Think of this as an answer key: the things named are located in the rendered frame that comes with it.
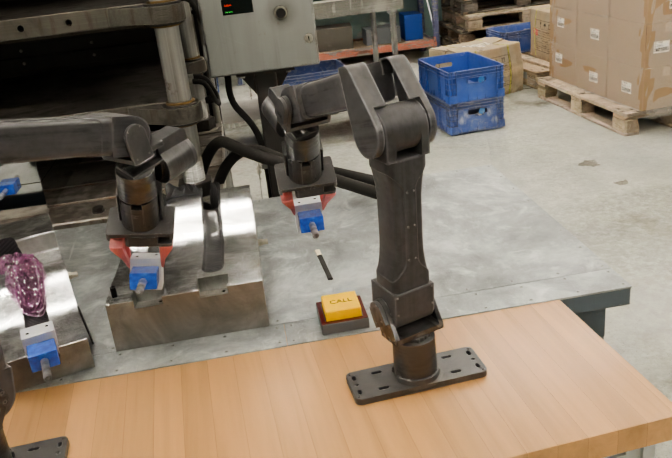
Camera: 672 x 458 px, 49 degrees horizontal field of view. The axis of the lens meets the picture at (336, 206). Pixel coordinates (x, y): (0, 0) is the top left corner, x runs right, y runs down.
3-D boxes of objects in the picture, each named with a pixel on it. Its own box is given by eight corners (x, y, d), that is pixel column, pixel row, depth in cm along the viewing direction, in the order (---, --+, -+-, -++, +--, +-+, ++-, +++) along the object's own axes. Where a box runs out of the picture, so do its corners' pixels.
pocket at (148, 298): (167, 315, 122) (163, 295, 121) (135, 320, 122) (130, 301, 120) (169, 302, 126) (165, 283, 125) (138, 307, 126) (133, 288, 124)
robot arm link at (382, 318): (368, 297, 104) (389, 312, 99) (418, 278, 108) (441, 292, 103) (371, 335, 106) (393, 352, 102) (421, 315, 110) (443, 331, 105)
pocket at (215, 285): (232, 304, 123) (228, 285, 122) (200, 309, 123) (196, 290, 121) (231, 292, 127) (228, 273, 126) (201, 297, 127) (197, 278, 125)
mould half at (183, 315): (269, 326, 126) (258, 255, 121) (116, 352, 123) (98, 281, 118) (255, 219, 172) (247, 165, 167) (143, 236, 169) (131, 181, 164)
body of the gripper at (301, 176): (274, 171, 130) (270, 141, 125) (330, 162, 131) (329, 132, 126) (279, 198, 126) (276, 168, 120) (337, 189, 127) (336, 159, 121)
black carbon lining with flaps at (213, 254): (227, 280, 128) (219, 231, 125) (135, 295, 127) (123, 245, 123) (225, 209, 160) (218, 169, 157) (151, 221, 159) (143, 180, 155)
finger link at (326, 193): (293, 198, 137) (289, 163, 130) (330, 192, 137) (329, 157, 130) (298, 226, 132) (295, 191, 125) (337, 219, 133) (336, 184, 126)
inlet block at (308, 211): (332, 247, 126) (328, 218, 124) (303, 252, 126) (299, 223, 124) (322, 222, 138) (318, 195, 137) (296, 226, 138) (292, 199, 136)
